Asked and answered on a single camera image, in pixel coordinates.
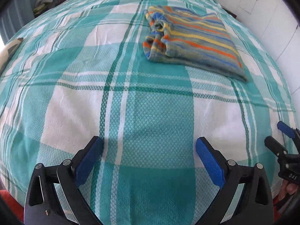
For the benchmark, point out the teal plaid blanket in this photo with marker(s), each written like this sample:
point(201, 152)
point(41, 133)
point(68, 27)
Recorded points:
point(140, 121)

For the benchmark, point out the white wardrobe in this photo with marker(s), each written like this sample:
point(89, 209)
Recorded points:
point(269, 16)

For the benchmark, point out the blue curtain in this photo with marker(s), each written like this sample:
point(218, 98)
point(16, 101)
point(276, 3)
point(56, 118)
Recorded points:
point(14, 18)

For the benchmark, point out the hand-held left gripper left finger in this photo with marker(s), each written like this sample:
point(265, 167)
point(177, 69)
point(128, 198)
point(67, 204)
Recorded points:
point(90, 159)

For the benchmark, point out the striped knit shirt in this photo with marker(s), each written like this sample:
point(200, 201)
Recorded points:
point(194, 42)

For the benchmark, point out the person's right hand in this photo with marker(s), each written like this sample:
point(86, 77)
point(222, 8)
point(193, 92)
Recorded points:
point(287, 191)

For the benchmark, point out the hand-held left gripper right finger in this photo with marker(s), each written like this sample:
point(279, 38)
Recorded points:
point(209, 161)

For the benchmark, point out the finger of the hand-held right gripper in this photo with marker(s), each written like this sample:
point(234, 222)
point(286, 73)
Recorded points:
point(287, 130)
point(275, 146)

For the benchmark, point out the orange rug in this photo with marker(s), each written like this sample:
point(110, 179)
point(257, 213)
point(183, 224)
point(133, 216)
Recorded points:
point(10, 206)

